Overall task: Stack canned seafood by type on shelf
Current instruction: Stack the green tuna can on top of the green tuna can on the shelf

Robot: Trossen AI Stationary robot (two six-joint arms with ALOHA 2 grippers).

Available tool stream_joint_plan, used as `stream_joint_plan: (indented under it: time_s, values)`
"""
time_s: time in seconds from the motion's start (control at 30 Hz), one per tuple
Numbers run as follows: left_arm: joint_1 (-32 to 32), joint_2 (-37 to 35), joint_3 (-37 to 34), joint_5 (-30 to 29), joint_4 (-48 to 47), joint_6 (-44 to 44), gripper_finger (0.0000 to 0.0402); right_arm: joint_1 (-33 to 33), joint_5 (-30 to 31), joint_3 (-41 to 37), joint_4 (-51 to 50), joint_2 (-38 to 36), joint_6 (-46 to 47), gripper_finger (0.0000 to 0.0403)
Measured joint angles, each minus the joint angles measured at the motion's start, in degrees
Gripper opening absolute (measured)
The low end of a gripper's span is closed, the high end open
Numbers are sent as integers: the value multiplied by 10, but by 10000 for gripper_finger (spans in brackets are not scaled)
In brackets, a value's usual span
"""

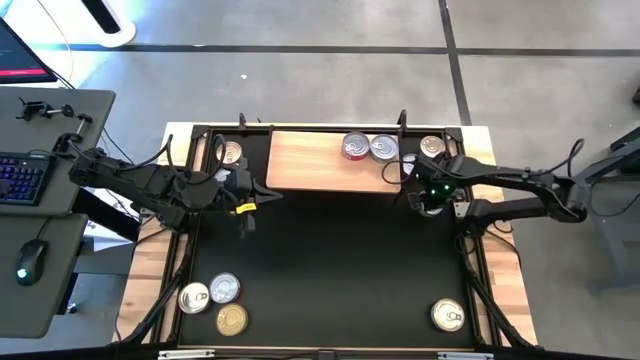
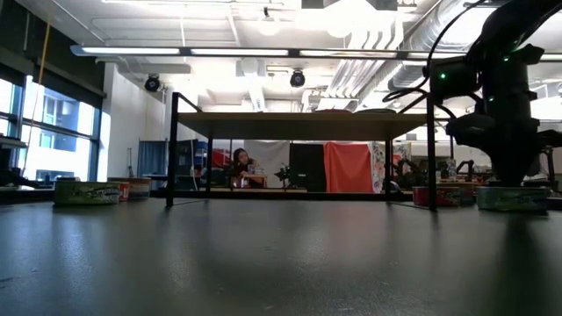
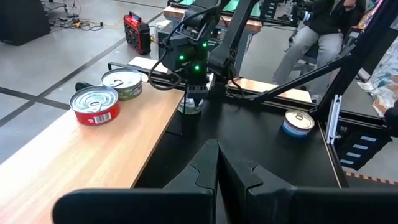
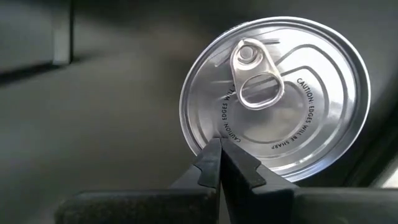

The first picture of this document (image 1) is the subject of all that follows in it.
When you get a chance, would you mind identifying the backlit black keyboard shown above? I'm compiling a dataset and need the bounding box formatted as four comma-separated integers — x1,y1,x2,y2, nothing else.
0,151,58,207

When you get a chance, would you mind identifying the grey metal stand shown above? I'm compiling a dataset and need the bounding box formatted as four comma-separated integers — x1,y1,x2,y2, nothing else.
549,124,640,294

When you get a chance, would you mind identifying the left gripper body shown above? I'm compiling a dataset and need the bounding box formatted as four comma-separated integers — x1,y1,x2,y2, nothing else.
219,158,257,240

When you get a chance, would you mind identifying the wooden shelf with black legs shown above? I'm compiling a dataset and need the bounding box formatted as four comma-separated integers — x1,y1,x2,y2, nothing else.
263,127,404,207

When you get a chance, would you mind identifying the silver metal bracket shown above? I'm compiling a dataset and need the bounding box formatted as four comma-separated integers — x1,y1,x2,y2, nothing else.
437,351,495,360
157,349,216,360

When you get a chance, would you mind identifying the black computer mouse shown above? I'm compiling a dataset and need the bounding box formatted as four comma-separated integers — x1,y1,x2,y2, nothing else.
13,238,50,287

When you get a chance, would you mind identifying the black stand pole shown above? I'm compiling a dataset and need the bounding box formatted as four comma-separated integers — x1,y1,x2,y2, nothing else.
80,0,124,35

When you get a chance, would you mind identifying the gold-lid green label can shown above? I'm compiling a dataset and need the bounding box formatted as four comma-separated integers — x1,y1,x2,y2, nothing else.
215,302,250,337

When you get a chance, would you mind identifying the pink label seafood can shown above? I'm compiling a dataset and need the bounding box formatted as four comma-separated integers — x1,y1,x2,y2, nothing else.
215,140,245,167
418,134,447,160
430,297,466,333

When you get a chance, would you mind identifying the dark screen with red bar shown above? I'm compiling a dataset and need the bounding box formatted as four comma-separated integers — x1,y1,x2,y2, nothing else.
0,16,58,84

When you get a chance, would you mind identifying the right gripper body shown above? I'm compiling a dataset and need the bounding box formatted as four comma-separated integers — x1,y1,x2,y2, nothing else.
413,155,460,207

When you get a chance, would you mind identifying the grey desk panel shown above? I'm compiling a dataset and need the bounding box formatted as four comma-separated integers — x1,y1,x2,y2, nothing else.
0,213,90,340
0,85,117,217

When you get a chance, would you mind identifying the black table mat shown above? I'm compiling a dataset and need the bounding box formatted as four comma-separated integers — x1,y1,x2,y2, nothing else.
178,128,475,350

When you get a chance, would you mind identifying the black desk clamp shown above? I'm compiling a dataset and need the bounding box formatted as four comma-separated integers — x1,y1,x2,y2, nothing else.
15,96,76,122
51,113,94,154

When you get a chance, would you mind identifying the silver-lid seafood can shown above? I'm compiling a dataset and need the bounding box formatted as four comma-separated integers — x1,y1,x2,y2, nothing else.
177,281,212,316

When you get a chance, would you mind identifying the black desk leg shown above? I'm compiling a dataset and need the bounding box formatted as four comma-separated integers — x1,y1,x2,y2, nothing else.
72,185,142,242

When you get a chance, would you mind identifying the white round stand base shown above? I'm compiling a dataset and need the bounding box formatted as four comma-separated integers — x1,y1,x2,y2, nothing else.
79,0,138,49

